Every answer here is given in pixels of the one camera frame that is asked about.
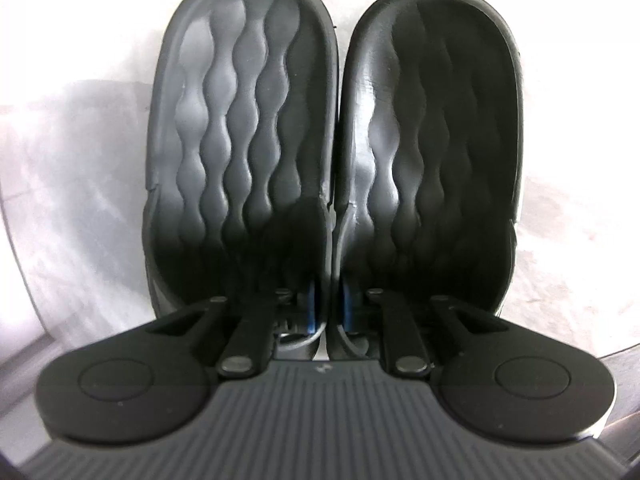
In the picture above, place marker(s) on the black slide with wavy footbed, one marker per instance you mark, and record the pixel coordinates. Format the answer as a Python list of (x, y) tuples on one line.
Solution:
[(435, 110), (235, 110)]

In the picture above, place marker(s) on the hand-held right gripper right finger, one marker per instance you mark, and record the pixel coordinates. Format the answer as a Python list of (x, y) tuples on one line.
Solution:
[(347, 307)]

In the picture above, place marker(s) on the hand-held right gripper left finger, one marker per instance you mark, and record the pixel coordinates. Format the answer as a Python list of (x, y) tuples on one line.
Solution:
[(311, 307)]

